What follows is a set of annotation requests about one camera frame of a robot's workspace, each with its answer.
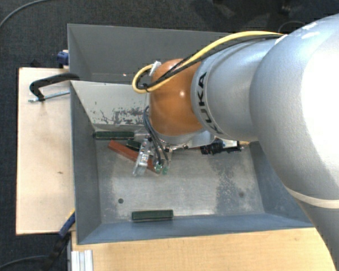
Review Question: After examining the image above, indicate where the grey metal bin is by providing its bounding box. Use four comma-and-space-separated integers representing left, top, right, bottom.
67, 23, 315, 245

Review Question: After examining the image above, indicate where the black cylinder on white bracket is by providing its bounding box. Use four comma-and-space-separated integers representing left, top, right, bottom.
199, 139, 244, 156

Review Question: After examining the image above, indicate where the red-brown flat block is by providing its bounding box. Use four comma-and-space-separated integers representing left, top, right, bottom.
107, 139, 157, 175

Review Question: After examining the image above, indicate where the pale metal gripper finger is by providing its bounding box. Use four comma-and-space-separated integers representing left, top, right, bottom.
132, 152, 149, 177
140, 138, 154, 162

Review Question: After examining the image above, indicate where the pale wood flat board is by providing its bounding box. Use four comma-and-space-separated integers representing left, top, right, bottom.
15, 67, 76, 235

